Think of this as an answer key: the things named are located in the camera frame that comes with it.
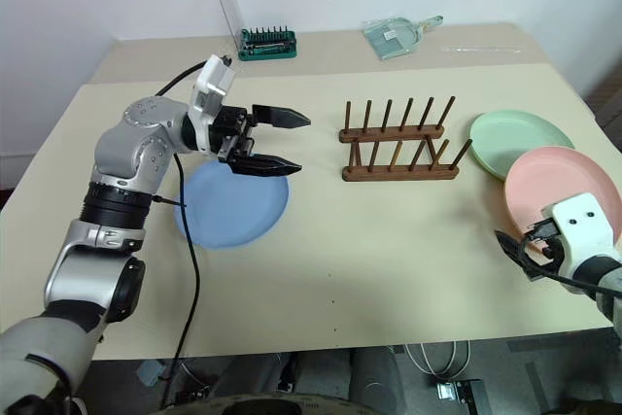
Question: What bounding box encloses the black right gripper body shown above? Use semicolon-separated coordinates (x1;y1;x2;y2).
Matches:
523;219;569;274

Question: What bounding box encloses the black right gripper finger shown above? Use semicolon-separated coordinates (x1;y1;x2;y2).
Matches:
494;228;542;282

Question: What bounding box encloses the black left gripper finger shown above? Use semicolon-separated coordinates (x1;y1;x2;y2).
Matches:
251;103;312;131
230;153;304;179

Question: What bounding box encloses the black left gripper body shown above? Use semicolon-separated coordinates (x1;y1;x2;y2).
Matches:
210;104;258;164

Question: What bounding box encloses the pink plastic plate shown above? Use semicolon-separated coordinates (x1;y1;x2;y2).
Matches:
502;145;622;266

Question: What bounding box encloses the wooden peg dish rack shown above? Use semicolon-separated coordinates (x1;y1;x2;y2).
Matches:
337;94;474;184

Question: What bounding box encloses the blue plastic plate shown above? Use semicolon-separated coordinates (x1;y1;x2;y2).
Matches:
173;158;293;252

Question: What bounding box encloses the green screwdriver bit set case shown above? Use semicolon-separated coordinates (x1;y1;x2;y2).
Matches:
216;0;299;63

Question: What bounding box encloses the green plastic plate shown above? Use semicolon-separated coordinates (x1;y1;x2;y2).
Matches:
467;109;577;184

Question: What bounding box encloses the clear green plastic dustpan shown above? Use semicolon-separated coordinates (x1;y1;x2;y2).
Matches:
361;15;445;63

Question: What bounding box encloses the grey cylinder under table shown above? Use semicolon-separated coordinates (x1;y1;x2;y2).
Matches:
348;346;405;402

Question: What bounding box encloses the clear plastic strip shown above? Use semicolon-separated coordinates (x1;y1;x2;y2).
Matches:
440;45;524;54

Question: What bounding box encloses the small blue grey block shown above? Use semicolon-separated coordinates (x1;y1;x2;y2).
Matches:
135;360;169;386

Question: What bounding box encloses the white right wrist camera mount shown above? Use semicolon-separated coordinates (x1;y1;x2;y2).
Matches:
539;192;622;281

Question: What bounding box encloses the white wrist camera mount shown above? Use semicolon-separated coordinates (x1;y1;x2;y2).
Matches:
539;192;622;281
186;54;238;155

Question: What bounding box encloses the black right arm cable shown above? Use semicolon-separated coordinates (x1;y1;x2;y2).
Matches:
516;234;622;297

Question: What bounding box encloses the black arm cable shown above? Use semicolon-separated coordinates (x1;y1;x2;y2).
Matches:
154;55;235;409
516;234;622;297

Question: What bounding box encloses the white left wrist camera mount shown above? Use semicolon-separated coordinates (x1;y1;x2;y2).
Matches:
186;54;238;155

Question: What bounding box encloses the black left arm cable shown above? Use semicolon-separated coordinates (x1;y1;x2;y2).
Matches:
154;55;235;409

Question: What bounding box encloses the white cable loop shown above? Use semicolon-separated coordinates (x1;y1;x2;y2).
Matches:
404;338;473;378

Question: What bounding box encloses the black box with metal bracket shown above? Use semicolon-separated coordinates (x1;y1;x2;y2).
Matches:
433;377;486;407

